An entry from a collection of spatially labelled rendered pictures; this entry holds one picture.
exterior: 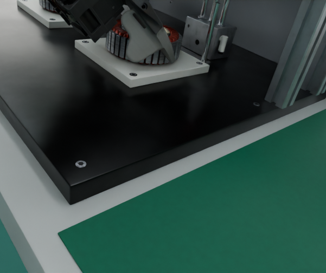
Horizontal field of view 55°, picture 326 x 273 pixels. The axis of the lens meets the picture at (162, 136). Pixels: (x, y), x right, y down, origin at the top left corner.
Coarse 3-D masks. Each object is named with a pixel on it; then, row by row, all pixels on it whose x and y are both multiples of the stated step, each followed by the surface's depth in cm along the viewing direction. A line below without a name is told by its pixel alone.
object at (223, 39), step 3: (222, 36) 52; (225, 36) 52; (219, 39) 53; (222, 39) 52; (225, 39) 52; (222, 42) 53; (225, 42) 53; (219, 45) 53; (222, 45) 53; (225, 45) 53; (219, 48) 53; (222, 48) 53; (219, 51) 54; (222, 51) 53
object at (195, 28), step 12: (192, 24) 55; (204, 24) 53; (216, 24) 54; (228, 24) 55; (192, 36) 56; (204, 36) 54; (216, 36) 52; (228, 36) 54; (192, 48) 57; (216, 48) 54; (228, 48) 56
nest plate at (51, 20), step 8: (24, 0) 62; (32, 0) 63; (24, 8) 60; (32, 8) 59; (40, 8) 60; (40, 16) 56; (48, 16) 56; (56, 16) 57; (48, 24) 54; (56, 24) 55; (64, 24) 56
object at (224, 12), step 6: (204, 0) 54; (216, 0) 53; (228, 0) 51; (204, 6) 55; (222, 6) 52; (228, 6) 52; (204, 12) 55; (210, 12) 54; (222, 12) 52; (210, 18) 54; (222, 18) 53; (222, 24) 53
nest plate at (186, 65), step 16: (80, 48) 48; (96, 48) 47; (112, 64) 43; (128, 64) 44; (144, 64) 45; (160, 64) 46; (176, 64) 47; (192, 64) 48; (128, 80) 40; (144, 80) 41; (160, 80) 43
